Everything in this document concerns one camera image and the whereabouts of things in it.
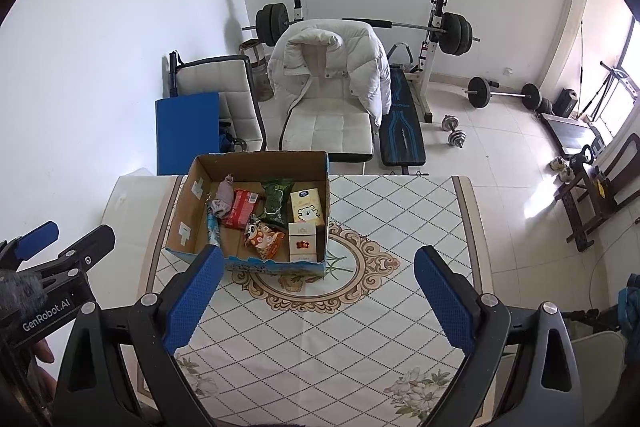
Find red snack packet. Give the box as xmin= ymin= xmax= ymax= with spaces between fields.
xmin=222 ymin=188 xmax=259 ymax=230

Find blue foam board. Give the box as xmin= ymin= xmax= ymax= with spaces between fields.
xmin=155 ymin=92 xmax=220 ymax=176

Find small black speaker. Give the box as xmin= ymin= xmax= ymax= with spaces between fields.
xmin=552 ymin=89 xmax=579 ymax=118

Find floor barbell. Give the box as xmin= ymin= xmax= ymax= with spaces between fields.
xmin=464 ymin=77 xmax=553 ymax=114

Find patterned tablecloth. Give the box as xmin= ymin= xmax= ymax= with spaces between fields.
xmin=136 ymin=173 xmax=497 ymax=427

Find chrome dumbbell pair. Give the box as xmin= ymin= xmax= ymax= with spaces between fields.
xmin=440 ymin=115 xmax=466 ymax=148

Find yellow tissue pack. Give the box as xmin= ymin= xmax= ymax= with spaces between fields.
xmin=291 ymin=188 xmax=326 ymax=228

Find green snack packet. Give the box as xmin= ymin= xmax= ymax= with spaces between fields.
xmin=259 ymin=179 xmax=295 ymax=228

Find white red cigarette box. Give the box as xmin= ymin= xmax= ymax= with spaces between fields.
xmin=288 ymin=222 xmax=318 ymax=262

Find black kettlebell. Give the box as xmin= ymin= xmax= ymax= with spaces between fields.
xmin=570 ymin=144 xmax=594 ymax=176

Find person's hand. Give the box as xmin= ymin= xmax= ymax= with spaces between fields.
xmin=32 ymin=339 xmax=56 ymax=399

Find blue bag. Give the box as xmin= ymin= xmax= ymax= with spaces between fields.
xmin=617 ymin=273 xmax=640 ymax=336

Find open cardboard box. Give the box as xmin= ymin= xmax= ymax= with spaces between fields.
xmin=165 ymin=150 xmax=329 ymax=277

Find white folding chair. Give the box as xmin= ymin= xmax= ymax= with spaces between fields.
xmin=168 ymin=51 xmax=267 ymax=152

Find black weight bench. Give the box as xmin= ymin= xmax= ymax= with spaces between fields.
xmin=378 ymin=66 xmax=426 ymax=176

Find camera tripod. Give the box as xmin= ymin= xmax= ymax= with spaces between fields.
xmin=578 ymin=61 xmax=639 ymax=134

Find barbell on rack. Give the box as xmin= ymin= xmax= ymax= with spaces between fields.
xmin=242 ymin=3 xmax=480 ymax=56

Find blue milk powder sachet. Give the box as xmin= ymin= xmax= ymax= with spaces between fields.
xmin=206 ymin=202 xmax=221 ymax=247

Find dark wooden chair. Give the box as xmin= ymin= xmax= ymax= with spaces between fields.
xmin=554 ymin=133 xmax=639 ymax=253

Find white puffer jacket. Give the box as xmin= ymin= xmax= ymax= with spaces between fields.
xmin=268 ymin=18 xmax=392 ymax=126

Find white padded chair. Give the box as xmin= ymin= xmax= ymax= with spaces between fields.
xmin=279 ymin=78 xmax=374 ymax=171

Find purple grey sock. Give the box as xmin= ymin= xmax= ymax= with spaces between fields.
xmin=207 ymin=174 xmax=234 ymax=219

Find orange cartoon snack bag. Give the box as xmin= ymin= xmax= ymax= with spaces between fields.
xmin=244 ymin=216 xmax=285 ymax=260

